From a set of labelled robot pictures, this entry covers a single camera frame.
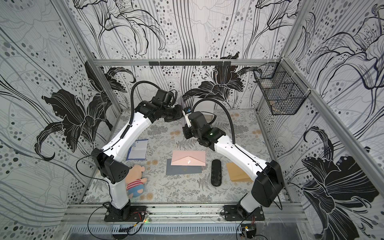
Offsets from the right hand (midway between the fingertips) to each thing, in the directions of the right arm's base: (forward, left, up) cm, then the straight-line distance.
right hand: (187, 124), depth 79 cm
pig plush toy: (-26, +28, -17) cm, 41 cm away
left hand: (+3, +3, +3) cm, 5 cm away
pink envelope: (-9, +1, -22) cm, 24 cm away
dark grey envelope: (-16, +7, -24) cm, 30 cm away
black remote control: (-18, -16, -22) cm, 33 cm away
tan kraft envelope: (-19, -27, -23) cm, 40 cm away
